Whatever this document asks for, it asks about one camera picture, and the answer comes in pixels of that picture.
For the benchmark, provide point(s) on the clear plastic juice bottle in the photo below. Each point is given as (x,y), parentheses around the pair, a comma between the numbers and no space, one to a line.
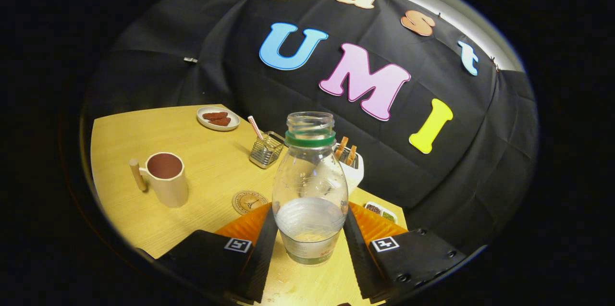
(310,181)

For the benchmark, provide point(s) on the wooden table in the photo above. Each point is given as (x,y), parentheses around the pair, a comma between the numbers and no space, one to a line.
(144,128)

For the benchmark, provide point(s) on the small white plate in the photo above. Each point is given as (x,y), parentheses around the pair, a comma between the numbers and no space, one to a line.
(218,128)

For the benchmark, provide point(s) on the toast bread slice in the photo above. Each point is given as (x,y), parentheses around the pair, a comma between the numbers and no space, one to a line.
(342,147)
(351,155)

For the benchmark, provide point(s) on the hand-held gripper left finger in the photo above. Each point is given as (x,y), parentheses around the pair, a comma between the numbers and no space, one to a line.
(262,258)

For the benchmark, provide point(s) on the red-brown sausage piece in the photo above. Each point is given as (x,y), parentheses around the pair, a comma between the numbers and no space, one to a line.
(221,122)
(215,116)

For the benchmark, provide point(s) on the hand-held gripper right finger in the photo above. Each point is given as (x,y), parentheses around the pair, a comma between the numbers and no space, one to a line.
(358,258)

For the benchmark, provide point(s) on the white divided condiment dish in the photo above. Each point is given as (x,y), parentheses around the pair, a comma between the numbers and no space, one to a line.
(379,211)

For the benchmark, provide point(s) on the white toaster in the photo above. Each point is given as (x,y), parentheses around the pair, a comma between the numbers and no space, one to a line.
(355,175)

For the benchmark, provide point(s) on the round wooden coaster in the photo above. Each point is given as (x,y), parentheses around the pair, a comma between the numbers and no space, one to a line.
(247,201)

